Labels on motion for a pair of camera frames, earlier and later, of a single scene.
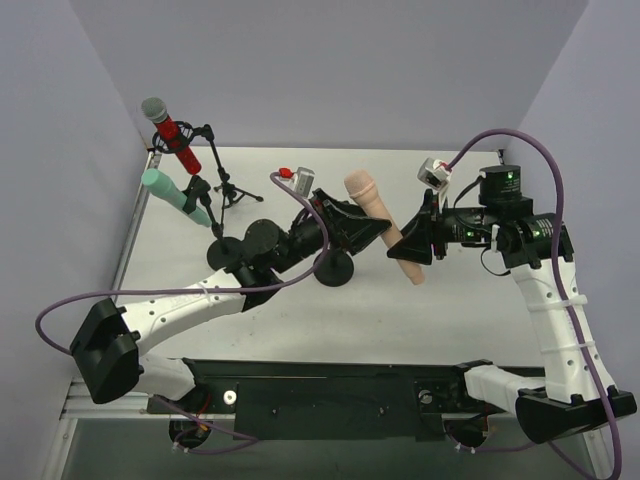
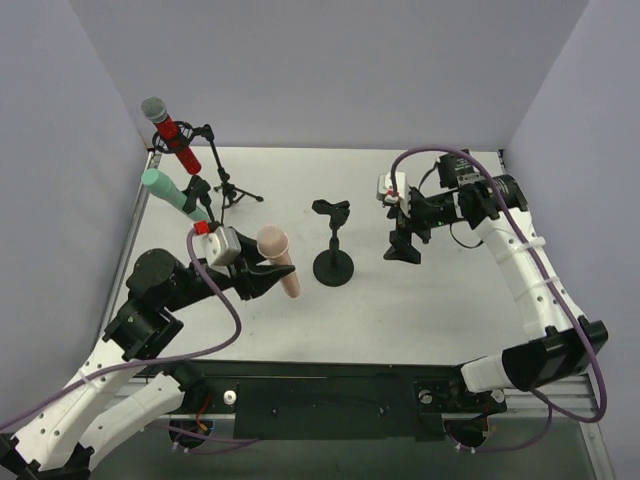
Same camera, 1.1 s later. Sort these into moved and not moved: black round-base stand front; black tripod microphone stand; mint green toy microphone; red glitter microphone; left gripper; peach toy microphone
Moved: peach toy microphone; left gripper
Not moved: black round-base stand front; mint green toy microphone; black tripod microphone stand; red glitter microphone
